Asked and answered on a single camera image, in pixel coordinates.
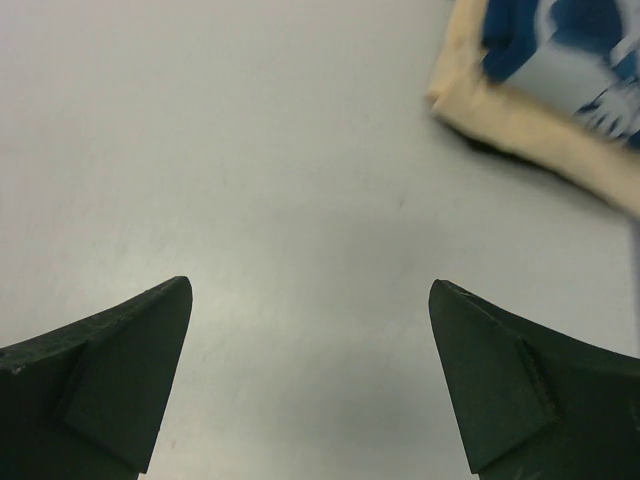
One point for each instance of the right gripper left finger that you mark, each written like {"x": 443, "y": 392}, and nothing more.
{"x": 87, "y": 400}

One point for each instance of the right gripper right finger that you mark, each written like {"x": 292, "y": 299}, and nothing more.
{"x": 531, "y": 402}

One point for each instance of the folded beige t shirt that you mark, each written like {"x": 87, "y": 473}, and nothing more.
{"x": 461, "y": 97}

